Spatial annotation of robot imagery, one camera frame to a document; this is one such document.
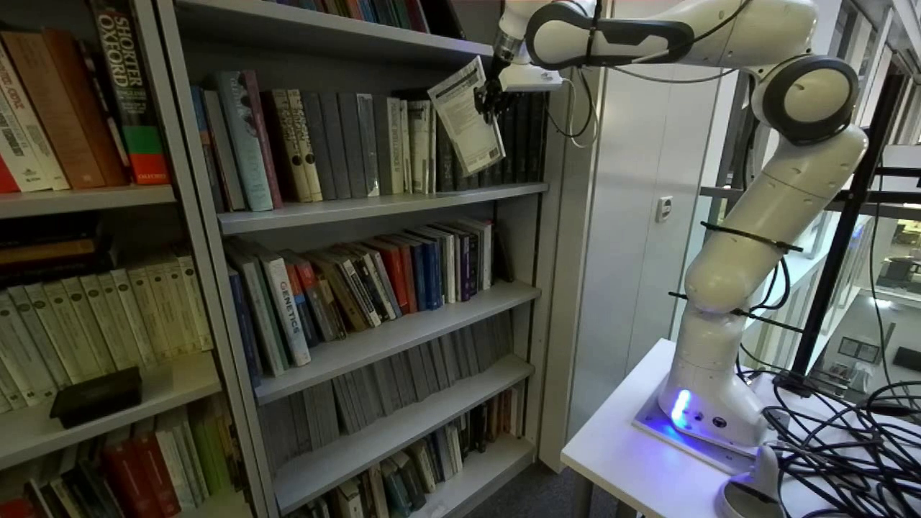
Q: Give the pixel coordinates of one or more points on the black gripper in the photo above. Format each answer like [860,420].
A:
[495,75]

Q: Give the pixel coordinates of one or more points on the thin white book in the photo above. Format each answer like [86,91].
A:
[464,125]

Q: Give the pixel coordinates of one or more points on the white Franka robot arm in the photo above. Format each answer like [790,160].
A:
[767,212]

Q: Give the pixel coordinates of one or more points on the black hardcover book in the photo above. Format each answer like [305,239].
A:
[495,176]
[509,146]
[472,182]
[438,174]
[459,182]
[484,180]
[520,146]
[535,146]

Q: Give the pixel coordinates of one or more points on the green blue book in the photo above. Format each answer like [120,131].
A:
[392,9]

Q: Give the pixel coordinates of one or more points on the white slim book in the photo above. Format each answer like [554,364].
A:
[484,258]

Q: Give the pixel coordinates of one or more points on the dark purple book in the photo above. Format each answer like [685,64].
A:
[467,262]

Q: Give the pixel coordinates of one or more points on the small red book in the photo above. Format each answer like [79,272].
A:
[352,7]

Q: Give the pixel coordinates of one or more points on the white grey book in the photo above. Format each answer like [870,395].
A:
[450,265]

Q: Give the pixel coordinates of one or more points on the blue paperback book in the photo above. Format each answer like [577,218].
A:
[434,272]
[420,275]

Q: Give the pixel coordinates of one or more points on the cream book with black dot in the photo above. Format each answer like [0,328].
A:
[289,133]
[307,161]

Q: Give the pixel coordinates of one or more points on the brick red paperback book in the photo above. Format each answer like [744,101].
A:
[405,278]

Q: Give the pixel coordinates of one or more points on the white black striped book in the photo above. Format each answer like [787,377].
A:
[361,290]

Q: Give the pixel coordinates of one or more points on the olive brown book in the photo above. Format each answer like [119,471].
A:
[335,297]

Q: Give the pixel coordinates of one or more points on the pale teal book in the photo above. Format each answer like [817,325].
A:
[246,146]

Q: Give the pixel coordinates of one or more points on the dark red slim book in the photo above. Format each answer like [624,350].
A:
[305,302]

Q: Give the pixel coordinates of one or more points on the slate blue slim book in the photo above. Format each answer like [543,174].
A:
[221,160]

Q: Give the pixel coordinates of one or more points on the white book with lettering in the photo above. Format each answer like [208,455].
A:
[286,313]

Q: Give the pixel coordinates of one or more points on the pale grey-green book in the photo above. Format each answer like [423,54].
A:
[261,325]

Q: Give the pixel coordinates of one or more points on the dark blue book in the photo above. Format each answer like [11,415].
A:
[246,331]

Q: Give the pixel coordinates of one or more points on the white paperback book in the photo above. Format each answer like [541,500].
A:
[450,449]

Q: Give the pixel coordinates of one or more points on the black white patterned book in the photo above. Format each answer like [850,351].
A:
[119,66]

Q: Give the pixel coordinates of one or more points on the dark green book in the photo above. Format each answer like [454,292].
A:
[404,478]

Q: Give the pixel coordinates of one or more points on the large brown book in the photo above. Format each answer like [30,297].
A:
[66,104]

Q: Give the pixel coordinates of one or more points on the green tall book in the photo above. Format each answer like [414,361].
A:
[213,448]

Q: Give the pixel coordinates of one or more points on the white and red book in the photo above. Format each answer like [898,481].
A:
[24,146]

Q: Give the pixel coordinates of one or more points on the dark brown flat book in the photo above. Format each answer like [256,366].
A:
[43,252]

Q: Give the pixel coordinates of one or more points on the white tall book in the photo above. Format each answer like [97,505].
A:
[178,462]

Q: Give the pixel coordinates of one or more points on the red hardcover book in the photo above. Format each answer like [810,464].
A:
[158,477]
[130,478]

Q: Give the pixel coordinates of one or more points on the dark hardcover book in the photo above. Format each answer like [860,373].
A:
[71,494]

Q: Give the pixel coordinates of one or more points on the pale Intelligence volume 8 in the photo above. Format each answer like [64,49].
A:
[395,146]

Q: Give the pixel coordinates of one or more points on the pale grey-green Intelligence volume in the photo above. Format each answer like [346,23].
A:
[368,146]

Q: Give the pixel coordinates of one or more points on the grey metal bookcase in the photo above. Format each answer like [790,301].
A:
[86,203]
[384,209]

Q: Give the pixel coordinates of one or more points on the grey Intelligence volume 4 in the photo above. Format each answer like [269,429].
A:
[336,146]

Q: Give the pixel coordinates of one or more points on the grey Intelligence volume 3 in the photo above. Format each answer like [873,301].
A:
[319,146]

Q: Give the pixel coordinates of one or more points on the white cabinet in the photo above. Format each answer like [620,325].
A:
[623,290]

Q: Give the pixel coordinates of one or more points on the grey journal volumes row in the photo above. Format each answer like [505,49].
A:
[384,383]

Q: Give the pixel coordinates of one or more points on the tan paperback books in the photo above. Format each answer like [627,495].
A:
[500,415]

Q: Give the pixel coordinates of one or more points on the cream series volume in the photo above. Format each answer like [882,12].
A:
[156,308]
[89,325]
[132,317]
[71,331]
[112,321]
[46,336]
[192,302]
[24,354]
[175,307]

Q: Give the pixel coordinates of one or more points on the white robot table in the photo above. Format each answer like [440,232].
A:
[613,449]

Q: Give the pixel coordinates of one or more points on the black metal stand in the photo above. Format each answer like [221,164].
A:
[826,290]

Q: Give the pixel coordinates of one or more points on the white box with buttons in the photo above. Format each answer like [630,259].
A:
[851,369]

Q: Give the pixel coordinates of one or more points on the small black box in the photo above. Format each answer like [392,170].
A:
[96,397]

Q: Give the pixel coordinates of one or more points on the white wrist camera block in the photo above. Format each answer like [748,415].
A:
[532,78]

